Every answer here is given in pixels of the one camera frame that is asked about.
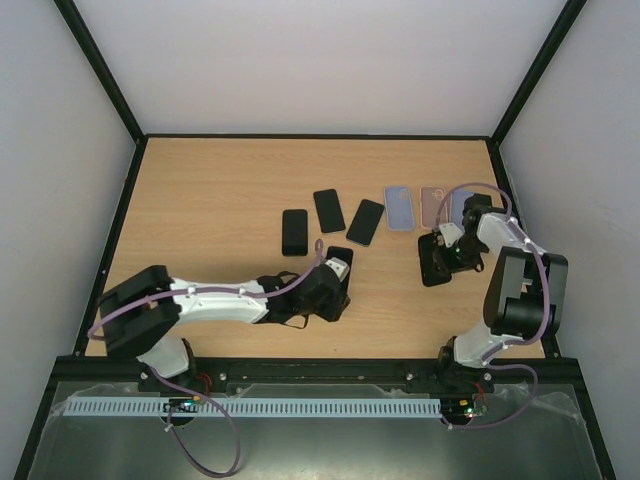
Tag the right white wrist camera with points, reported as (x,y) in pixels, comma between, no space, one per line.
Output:
(450,233)

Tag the slotted grey cable duct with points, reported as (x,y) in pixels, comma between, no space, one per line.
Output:
(254,408)

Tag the black phone case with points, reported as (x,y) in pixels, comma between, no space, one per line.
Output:
(425,250)

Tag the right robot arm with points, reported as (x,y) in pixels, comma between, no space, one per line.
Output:
(524,300)

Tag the black phone from pink case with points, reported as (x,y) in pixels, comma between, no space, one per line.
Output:
(329,212)

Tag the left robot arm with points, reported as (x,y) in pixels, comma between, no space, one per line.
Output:
(138,315)

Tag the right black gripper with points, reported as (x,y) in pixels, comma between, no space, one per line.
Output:
(432,261)

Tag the pink phone case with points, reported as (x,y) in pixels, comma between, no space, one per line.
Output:
(430,201)

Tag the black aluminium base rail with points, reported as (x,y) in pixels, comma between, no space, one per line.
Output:
(226,375)

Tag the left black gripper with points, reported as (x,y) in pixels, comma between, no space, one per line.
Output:
(333,310)

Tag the lilac case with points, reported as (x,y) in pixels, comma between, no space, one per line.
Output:
(458,199)
(399,208)

